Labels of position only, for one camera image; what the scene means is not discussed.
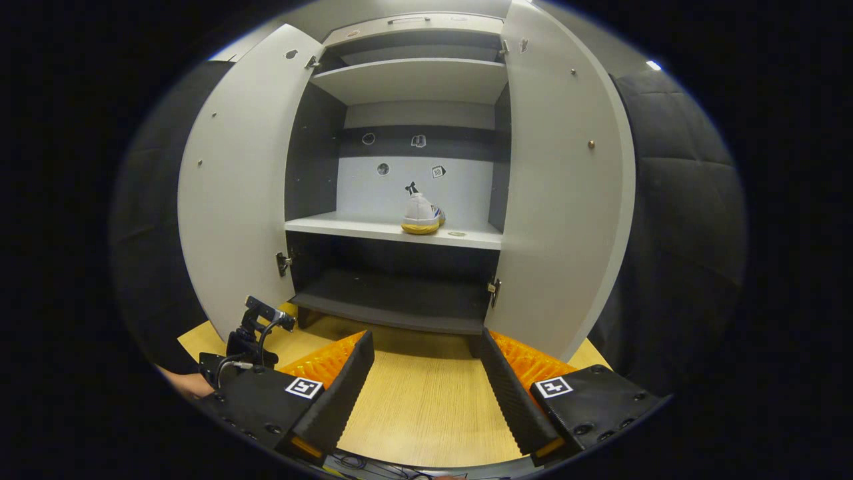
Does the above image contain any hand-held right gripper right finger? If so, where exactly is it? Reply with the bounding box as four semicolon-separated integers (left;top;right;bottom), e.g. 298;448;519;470
478;328;667;467

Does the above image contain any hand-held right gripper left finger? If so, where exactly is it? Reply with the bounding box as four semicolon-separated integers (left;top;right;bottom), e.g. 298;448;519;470
200;330;375;467

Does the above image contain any grey cabinet door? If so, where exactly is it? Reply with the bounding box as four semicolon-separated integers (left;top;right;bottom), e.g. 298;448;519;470
177;24;326;342
484;0;637;363

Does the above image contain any white shoe yellow sole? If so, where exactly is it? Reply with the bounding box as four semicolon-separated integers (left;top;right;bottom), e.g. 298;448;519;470
401;192;446;235

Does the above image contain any black backdrop cloth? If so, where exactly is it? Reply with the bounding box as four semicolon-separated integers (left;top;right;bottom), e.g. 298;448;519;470
109;59;748;401

